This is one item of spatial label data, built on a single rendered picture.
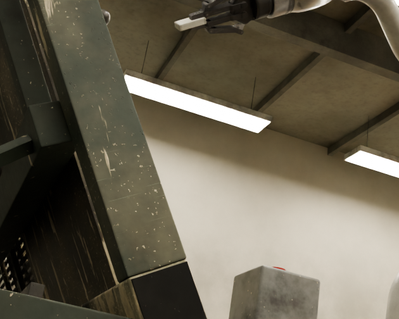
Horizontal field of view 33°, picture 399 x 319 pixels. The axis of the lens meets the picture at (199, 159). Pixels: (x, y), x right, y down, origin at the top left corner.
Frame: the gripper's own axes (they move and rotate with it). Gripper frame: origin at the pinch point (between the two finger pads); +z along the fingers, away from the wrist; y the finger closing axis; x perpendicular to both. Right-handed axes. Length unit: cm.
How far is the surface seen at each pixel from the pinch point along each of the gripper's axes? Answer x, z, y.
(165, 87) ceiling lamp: -405, -144, -237
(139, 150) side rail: 43, 31, -1
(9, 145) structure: 30, 50, 1
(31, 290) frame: 49, 55, -16
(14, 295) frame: 57, 58, -8
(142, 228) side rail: 53, 36, -9
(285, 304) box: 66, 17, -26
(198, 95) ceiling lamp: -394, -173, -252
